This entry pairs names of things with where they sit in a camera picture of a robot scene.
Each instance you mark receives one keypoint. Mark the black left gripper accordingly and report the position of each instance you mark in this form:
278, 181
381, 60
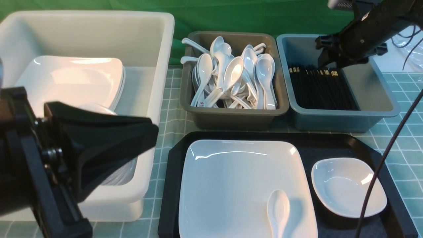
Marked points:
47, 165

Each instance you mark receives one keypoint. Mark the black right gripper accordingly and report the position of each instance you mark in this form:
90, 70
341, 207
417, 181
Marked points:
374, 23

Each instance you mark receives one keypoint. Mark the white square rice plate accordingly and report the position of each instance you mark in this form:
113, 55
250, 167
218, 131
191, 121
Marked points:
226, 185

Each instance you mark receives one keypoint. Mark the small white square bowl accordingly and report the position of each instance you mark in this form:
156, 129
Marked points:
341, 184

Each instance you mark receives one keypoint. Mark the white ceramic spoon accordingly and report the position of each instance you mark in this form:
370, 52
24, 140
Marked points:
278, 211

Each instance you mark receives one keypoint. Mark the stack of white bowls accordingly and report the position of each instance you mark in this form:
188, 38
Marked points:
123, 174

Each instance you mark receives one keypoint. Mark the stack of white square plates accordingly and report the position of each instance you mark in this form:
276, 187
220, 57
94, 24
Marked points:
73, 81

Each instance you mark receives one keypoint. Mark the blue-grey chopstick bin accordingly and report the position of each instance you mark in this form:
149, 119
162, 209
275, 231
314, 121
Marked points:
370, 90

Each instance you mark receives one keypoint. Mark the black chopsticks pile in bin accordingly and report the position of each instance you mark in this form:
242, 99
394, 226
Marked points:
321, 88

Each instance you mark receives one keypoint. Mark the green backdrop cloth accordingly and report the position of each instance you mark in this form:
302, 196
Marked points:
273, 17

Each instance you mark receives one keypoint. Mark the large white plastic tub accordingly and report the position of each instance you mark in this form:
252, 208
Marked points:
141, 40

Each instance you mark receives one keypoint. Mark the grey-brown spoon bin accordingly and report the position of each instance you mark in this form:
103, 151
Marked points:
234, 119

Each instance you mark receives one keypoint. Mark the white spoon in bin front right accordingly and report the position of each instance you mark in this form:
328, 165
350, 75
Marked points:
264, 72

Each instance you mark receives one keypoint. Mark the white spoon in bin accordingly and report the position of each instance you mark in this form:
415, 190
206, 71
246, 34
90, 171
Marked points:
264, 72
229, 73
204, 69

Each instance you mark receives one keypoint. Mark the white spoon in bin left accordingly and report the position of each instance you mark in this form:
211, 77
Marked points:
204, 69

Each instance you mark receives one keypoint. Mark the white spoon in bin centre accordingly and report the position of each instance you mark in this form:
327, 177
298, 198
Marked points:
229, 73

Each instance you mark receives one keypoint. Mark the green checked tablecloth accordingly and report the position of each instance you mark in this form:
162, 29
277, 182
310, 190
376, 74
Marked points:
404, 160

